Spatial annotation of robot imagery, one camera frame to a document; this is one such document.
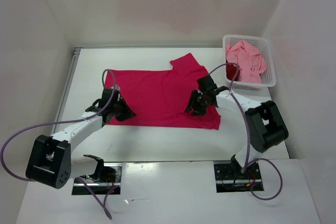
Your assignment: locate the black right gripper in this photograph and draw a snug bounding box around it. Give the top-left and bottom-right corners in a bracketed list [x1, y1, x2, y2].
[184, 89, 208, 116]

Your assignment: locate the magenta t shirt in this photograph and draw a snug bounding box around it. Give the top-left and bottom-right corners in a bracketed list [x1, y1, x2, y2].
[105, 53, 221, 130]

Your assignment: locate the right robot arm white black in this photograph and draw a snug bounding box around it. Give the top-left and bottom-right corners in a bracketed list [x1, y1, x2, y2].
[185, 75, 289, 178]

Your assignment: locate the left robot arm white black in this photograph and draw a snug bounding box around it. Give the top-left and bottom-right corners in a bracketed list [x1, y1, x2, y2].
[26, 88, 135, 189]

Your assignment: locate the dark red t shirt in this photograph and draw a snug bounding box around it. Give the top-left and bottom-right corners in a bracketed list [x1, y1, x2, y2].
[226, 64, 237, 81]

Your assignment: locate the light pink t shirt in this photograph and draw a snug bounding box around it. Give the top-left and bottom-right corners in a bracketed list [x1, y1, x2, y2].
[225, 40, 267, 84]

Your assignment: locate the white plastic laundry basket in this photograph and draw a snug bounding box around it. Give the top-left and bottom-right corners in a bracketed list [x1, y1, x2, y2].
[223, 35, 276, 90]

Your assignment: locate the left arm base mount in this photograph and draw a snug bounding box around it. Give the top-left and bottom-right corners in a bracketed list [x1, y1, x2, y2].
[71, 162, 123, 196]

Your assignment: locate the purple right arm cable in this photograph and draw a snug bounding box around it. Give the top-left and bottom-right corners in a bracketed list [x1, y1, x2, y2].
[208, 62, 284, 200]

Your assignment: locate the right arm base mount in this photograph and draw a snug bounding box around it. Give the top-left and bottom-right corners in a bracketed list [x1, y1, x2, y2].
[213, 161, 264, 193]

